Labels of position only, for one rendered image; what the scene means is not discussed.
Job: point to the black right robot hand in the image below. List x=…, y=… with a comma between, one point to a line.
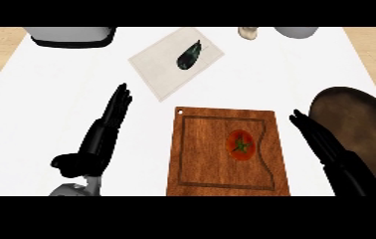
x=337, y=156

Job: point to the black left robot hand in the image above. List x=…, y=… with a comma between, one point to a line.
x=100, y=140

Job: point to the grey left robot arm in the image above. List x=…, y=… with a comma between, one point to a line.
x=78, y=187

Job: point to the dark brown pan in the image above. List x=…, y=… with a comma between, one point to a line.
x=348, y=118

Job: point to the red tomato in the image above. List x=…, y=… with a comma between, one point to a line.
x=240, y=144

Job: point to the brown wooden cutting board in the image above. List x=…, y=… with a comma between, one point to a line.
x=227, y=152

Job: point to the pale beige placemat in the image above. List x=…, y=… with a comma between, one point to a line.
x=174, y=62

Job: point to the dark green eggplant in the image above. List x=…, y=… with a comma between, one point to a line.
x=189, y=55

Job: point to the grey and black appliance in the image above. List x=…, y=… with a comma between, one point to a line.
x=72, y=36

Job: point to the grey round bowl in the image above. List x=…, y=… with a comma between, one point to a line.
x=295, y=32

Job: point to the beige garlic bulb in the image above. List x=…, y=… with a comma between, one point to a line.
x=247, y=33

